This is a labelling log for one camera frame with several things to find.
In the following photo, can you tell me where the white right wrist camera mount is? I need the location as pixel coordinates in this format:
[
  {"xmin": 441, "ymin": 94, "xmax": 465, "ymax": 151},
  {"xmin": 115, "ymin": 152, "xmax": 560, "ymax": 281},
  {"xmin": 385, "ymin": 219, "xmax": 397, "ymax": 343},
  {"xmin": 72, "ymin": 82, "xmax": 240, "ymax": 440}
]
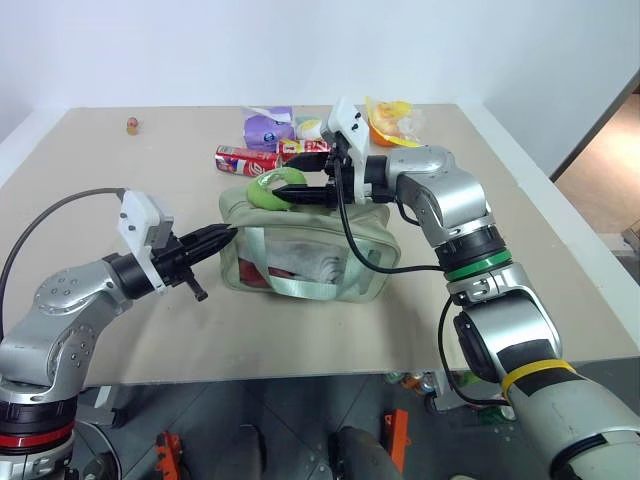
[{"xmin": 327, "ymin": 96, "xmax": 374, "ymax": 205}]

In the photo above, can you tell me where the white cloth inside pouch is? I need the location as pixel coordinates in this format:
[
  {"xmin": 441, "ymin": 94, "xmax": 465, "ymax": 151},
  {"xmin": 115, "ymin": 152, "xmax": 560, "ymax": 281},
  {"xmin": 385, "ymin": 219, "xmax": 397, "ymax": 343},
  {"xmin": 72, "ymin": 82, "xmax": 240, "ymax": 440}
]
[{"xmin": 268, "ymin": 238, "xmax": 347, "ymax": 287}]

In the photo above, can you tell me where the grey left arm cable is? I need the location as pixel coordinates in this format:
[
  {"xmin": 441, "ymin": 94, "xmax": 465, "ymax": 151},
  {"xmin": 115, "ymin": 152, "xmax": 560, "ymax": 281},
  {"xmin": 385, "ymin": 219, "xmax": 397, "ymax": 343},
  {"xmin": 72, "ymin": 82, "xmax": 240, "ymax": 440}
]
[{"xmin": 0, "ymin": 186, "xmax": 129, "ymax": 307}]

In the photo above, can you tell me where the red candy bar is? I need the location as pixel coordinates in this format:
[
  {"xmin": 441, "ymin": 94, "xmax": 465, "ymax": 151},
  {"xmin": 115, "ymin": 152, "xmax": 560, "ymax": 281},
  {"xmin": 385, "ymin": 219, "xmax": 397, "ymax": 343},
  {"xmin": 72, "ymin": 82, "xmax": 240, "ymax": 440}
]
[{"xmin": 277, "ymin": 138, "xmax": 334, "ymax": 163}]

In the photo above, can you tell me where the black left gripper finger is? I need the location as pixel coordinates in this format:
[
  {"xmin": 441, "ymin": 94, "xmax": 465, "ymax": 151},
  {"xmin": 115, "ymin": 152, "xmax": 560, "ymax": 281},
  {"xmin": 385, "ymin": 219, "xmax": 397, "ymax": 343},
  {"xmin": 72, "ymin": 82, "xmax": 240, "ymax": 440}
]
[
  {"xmin": 178, "ymin": 223, "xmax": 238, "ymax": 253},
  {"xmin": 181, "ymin": 230, "xmax": 236, "ymax": 265}
]

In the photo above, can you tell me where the purple tissue pack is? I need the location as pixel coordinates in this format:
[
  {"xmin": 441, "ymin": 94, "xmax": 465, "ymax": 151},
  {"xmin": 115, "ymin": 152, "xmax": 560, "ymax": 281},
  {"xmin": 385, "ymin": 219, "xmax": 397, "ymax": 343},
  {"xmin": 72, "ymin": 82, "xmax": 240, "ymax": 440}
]
[{"xmin": 241, "ymin": 104, "xmax": 298, "ymax": 154}]

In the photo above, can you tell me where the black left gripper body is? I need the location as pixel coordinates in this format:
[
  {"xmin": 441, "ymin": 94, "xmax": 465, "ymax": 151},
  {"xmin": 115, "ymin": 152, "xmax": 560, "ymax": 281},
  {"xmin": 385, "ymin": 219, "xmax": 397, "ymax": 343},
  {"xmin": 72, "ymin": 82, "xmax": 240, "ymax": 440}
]
[{"xmin": 149, "ymin": 233, "xmax": 209, "ymax": 304}]

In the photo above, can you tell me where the yellow bag with orange snack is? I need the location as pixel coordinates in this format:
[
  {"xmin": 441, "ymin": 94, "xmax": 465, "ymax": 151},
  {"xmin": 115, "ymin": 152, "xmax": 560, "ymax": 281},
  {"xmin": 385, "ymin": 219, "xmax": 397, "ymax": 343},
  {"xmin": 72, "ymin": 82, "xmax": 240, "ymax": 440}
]
[{"xmin": 363, "ymin": 96, "xmax": 427, "ymax": 148}]

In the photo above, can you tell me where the red cola can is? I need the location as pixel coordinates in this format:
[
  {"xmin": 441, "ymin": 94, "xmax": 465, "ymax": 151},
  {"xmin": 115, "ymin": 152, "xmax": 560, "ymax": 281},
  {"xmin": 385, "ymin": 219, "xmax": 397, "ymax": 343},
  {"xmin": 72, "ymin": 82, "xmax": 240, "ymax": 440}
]
[{"xmin": 214, "ymin": 144, "xmax": 282, "ymax": 178}]

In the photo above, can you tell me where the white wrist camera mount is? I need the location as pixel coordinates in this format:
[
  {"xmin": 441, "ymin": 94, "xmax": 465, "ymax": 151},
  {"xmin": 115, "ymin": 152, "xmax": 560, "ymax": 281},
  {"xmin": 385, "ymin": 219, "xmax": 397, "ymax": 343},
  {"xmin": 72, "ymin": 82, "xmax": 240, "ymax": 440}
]
[
  {"xmin": 327, "ymin": 96, "xmax": 374, "ymax": 205},
  {"xmin": 116, "ymin": 189, "xmax": 176, "ymax": 296}
]

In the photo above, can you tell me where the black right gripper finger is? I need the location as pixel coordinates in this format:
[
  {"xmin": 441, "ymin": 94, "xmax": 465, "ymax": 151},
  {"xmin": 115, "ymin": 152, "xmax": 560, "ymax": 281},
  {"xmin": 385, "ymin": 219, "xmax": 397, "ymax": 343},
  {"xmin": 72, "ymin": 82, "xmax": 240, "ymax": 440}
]
[
  {"xmin": 271, "ymin": 183, "xmax": 336, "ymax": 207},
  {"xmin": 282, "ymin": 152, "xmax": 332, "ymax": 174}
]

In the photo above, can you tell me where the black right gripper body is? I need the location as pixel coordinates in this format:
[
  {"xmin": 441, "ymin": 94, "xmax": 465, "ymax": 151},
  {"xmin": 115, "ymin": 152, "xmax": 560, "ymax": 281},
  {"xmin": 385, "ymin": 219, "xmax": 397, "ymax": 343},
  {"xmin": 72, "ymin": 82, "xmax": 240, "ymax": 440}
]
[{"xmin": 320, "ymin": 132, "xmax": 362, "ymax": 209}]

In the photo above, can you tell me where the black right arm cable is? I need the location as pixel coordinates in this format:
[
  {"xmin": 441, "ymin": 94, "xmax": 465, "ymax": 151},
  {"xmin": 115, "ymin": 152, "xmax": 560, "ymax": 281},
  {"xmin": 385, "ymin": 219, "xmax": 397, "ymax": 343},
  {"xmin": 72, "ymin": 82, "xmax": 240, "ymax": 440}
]
[{"xmin": 333, "ymin": 159, "xmax": 512, "ymax": 407}]

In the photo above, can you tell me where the red item inside pouch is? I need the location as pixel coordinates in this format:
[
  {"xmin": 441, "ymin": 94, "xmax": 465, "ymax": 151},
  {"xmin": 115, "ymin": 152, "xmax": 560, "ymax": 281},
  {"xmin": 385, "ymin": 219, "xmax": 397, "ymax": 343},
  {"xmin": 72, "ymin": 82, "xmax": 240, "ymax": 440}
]
[{"xmin": 238, "ymin": 257, "xmax": 297, "ymax": 290}]

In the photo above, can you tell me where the orange clamp tool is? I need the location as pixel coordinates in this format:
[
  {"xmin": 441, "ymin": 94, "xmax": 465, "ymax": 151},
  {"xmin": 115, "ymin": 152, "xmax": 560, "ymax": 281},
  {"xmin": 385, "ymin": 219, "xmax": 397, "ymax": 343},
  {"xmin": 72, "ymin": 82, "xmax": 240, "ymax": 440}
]
[
  {"xmin": 154, "ymin": 430, "xmax": 184, "ymax": 480},
  {"xmin": 381, "ymin": 408, "xmax": 412, "ymax": 474}
]

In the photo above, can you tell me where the dark rounded shape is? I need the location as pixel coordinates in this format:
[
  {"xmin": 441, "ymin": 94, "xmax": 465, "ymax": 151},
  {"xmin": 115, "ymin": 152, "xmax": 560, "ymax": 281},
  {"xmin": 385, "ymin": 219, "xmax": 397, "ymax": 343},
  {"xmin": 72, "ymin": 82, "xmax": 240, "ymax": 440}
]
[{"xmin": 331, "ymin": 424, "xmax": 397, "ymax": 480}]

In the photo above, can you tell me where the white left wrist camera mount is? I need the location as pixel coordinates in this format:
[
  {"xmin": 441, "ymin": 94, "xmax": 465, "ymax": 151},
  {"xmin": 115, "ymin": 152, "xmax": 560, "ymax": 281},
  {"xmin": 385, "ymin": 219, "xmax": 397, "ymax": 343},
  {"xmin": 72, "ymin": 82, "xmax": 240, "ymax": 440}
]
[{"xmin": 116, "ymin": 189, "xmax": 176, "ymax": 296}]

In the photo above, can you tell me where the green pouch with clear window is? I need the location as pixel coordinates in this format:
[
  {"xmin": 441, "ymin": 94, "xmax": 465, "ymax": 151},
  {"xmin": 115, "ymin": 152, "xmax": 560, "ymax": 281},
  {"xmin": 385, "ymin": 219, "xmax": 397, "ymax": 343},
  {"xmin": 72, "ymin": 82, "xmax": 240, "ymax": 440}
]
[{"xmin": 218, "ymin": 183, "xmax": 401, "ymax": 304}]

